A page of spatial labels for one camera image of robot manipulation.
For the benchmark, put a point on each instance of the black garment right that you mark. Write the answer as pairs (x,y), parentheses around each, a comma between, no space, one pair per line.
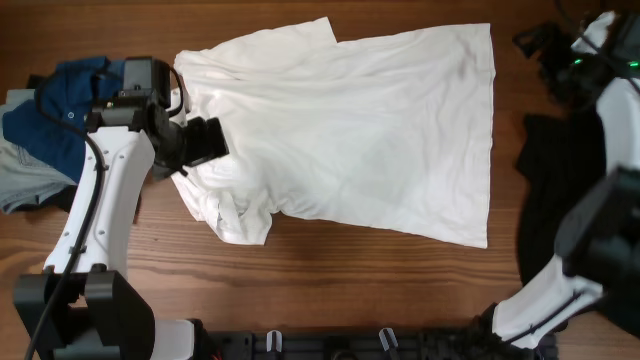
(562,159)

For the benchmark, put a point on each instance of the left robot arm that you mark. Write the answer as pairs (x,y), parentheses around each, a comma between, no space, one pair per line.
(81,305)

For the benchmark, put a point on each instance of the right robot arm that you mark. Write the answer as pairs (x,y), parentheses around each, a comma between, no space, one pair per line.
(578,236)

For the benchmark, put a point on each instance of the white t-shirt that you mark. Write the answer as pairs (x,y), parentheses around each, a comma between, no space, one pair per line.
(390,132)

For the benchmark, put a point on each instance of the blue polo shirt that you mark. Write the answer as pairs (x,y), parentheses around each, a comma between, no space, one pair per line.
(67,97)

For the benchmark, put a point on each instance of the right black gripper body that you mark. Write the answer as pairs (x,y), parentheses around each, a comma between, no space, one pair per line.
(564,58)

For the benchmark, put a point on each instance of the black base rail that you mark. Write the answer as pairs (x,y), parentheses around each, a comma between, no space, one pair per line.
(386,344)

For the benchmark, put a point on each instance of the light blue jeans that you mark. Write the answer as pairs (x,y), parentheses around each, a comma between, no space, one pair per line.
(26,177)

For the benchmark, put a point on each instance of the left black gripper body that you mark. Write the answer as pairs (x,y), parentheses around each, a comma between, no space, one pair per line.
(193,146)

